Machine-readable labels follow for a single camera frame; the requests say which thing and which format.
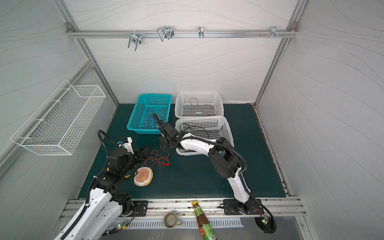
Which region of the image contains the red cable bundle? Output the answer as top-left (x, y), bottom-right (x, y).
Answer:
top-left (140, 149), bottom-right (171, 169)

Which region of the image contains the blue cable in basket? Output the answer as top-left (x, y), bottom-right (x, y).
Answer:
top-left (140, 109), bottom-right (161, 125)

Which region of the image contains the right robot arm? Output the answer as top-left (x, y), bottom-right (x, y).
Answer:
top-left (152, 113), bottom-right (267, 214)

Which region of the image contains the small metal clip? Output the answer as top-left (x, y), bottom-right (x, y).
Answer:
top-left (198, 26), bottom-right (204, 39)

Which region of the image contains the metal bracket hook right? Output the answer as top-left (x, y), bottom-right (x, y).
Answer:
top-left (260, 27), bottom-right (287, 39)

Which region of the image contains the white basket far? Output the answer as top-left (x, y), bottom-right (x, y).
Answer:
top-left (175, 92), bottom-right (224, 119)

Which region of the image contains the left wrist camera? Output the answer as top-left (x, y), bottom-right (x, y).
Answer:
top-left (118, 137), bottom-right (134, 154)

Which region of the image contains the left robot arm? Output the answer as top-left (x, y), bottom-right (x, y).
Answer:
top-left (56, 130), bottom-right (151, 240)

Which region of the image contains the sauce bottle green label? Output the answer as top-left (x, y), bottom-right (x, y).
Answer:
top-left (192, 201), bottom-right (217, 240)

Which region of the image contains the metal u-bolt hook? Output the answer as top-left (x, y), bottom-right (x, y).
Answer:
top-left (128, 32), bottom-right (142, 51)

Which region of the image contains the metal double hook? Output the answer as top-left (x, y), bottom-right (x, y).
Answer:
top-left (157, 26), bottom-right (175, 42)

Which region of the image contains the teal plastic basket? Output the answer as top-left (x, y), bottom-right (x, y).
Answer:
top-left (127, 94), bottom-right (172, 135)

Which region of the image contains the metal cup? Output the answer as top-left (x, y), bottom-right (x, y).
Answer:
top-left (163, 212), bottom-right (181, 229)

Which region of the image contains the white basket near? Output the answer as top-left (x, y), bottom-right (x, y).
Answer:
top-left (175, 116), bottom-right (235, 147)

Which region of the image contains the black cable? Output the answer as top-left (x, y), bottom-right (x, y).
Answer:
top-left (182, 121), bottom-right (224, 140)

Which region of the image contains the metal cross rail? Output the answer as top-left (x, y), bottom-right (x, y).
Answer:
top-left (67, 29), bottom-right (299, 39)

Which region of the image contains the white wire wall basket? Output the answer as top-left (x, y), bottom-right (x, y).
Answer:
top-left (10, 80), bottom-right (106, 156)

